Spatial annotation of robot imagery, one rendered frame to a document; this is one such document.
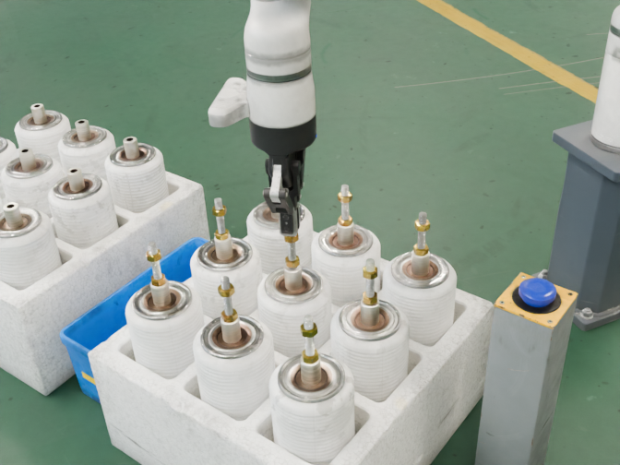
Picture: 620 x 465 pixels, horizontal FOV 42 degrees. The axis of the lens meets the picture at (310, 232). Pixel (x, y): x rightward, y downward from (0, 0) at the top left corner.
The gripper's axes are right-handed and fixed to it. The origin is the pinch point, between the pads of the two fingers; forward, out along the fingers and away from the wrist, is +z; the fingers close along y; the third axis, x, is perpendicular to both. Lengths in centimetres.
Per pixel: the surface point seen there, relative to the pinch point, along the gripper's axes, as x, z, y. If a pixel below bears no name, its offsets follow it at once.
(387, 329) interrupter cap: -12.9, 10.2, -6.9
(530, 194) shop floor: -35, 35, 67
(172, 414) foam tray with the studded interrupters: 12.3, 19.3, -15.8
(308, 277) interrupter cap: -1.6, 10.2, 1.7
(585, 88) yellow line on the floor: -50, 35, 119
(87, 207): 35.4, 11.2, 15.4
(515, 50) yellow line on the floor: -33, 35, 143
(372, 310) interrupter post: -10.9, 8.0, -6.3
